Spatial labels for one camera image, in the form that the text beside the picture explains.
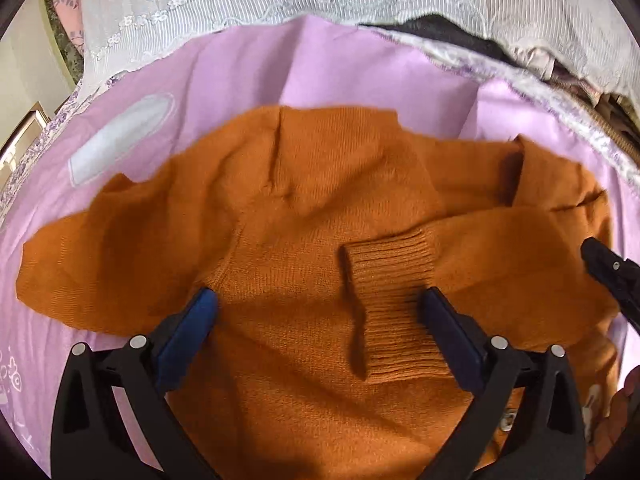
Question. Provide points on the person right hand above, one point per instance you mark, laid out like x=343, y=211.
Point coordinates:
x=610, y=428

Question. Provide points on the floral white bedding edge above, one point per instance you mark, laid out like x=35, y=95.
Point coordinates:
x=574, y=114

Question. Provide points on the black mesh fabric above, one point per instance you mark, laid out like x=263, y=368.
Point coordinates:
x=435, y=34

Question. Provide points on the woven straw mat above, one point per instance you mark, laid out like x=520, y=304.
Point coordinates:
x=613, y=113

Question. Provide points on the white lace cover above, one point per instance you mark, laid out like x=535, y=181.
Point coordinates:
x=589, y=37

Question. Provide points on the wooden picture frame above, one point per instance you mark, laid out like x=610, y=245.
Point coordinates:
x=23, y=136

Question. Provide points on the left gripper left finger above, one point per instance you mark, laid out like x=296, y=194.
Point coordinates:
x=89, y=440

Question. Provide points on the green patterned fabric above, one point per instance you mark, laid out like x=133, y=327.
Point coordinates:
x=72, y=59

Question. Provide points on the orange knit cardigan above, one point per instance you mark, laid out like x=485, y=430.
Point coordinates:
x=318, y=229

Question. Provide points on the pink bed sheet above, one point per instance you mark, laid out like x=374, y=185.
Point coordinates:
x=139, y=120

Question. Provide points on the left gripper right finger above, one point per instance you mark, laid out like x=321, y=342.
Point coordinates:
x=547, y=438

